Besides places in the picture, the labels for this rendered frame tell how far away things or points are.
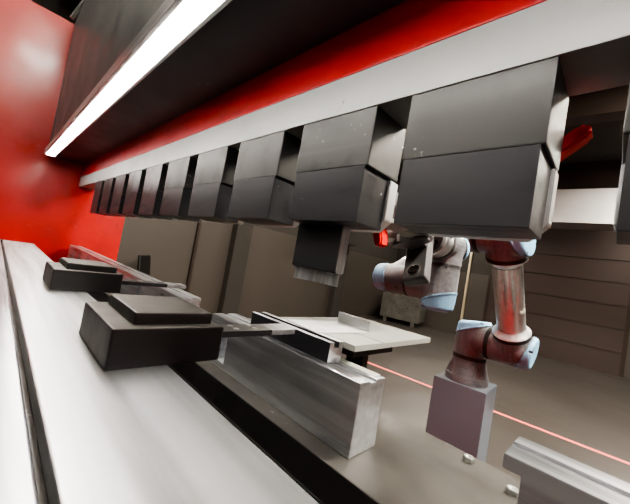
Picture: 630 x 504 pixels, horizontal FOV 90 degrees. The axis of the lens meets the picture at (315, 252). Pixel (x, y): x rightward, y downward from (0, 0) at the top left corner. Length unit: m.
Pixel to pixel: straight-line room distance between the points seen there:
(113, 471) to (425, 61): 0.48
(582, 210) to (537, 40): 5.10
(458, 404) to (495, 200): 1.06
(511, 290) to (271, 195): 0.84
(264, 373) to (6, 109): 2.27
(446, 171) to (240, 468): 0.33
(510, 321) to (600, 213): 4.33
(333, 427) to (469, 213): 0.32
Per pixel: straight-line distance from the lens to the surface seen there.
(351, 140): 0.49
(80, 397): 0.30
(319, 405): 0.49
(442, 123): 0.42
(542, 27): 0.44
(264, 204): 0.60
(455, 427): 1.38
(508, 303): 1.19
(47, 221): 2.52
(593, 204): 5.51
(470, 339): 1.33
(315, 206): 0.49
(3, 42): 2.67
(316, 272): 0.52
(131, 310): 0.36
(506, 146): 0.38
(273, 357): 0.55
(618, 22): 0.42
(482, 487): 0.52
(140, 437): 0.25
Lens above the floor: 1.11
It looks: 2 degrees up
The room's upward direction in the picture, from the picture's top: 10 degrees clockwise
